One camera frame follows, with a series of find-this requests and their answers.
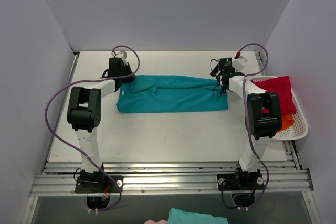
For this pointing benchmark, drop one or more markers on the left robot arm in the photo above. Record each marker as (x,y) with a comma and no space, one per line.
(85,112)

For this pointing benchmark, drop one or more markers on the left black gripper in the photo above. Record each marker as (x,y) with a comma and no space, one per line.
(128,77)

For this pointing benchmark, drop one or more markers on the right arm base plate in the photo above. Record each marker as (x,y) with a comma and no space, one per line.
(240,181)

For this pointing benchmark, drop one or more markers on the magenta t-shirt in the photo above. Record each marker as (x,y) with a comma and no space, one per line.
(282,86)

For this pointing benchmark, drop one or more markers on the white plastic basket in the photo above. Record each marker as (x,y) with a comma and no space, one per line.
(300,129)

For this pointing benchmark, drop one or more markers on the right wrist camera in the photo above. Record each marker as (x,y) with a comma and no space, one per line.
(239,62)

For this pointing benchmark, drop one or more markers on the teal t-shirt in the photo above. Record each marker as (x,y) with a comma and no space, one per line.
(171,94)

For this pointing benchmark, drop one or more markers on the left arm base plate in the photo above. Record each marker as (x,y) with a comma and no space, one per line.
(90,187)

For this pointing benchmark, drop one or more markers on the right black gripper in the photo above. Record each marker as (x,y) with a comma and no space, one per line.
(222,81)

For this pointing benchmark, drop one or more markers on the orange t-shirt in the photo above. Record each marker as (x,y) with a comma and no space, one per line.
(287,122)

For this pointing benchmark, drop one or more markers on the aluminium rail frame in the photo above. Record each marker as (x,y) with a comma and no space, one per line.
(167,154)

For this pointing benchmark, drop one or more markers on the folded pink t-shirt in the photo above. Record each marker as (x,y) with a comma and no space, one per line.
(150,221)

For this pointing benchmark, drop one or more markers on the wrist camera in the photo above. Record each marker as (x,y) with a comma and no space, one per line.
(239,62)
(120,54)

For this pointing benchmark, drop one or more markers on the folded mint t-shirt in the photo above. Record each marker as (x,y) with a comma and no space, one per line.
(179,216)

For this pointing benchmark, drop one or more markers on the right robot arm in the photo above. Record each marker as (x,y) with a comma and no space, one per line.
(262,110)

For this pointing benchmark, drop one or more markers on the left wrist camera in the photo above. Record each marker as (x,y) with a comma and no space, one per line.
(120,54)

